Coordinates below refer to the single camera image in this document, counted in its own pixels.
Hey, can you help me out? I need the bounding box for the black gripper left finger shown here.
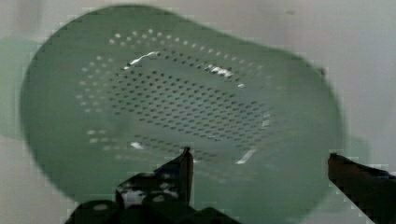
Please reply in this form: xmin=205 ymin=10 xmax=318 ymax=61
xmin=116 ymin=147 xmax=193 ymax=207

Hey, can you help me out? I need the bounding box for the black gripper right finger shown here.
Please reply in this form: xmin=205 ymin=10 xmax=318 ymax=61
xmin=328 ymin=153 xmax=396 ymax=224

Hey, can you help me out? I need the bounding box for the mint green strainer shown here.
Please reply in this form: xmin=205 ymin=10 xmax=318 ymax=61
xmin=1 ymin=5 xmax=346 ymax=224

